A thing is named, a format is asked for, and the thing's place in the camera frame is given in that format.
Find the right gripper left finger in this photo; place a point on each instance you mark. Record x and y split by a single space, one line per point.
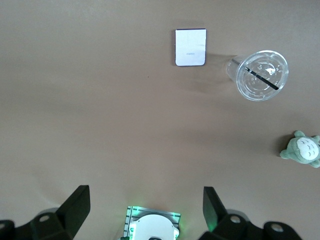
67 220

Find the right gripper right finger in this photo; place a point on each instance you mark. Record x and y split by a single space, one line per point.
225 227

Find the lavender small box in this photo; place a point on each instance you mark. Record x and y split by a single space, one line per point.
190 47

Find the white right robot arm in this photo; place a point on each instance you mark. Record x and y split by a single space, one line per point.
155 225

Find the grey-green totoro plush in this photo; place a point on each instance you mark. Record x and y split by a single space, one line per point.
300 150

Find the brown table cover sheet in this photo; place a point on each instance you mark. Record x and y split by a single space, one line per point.
100 100

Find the clear plastic cup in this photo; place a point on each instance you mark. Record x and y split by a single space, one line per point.
250 87

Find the black drinking straw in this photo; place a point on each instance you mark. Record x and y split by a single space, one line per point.
262 78

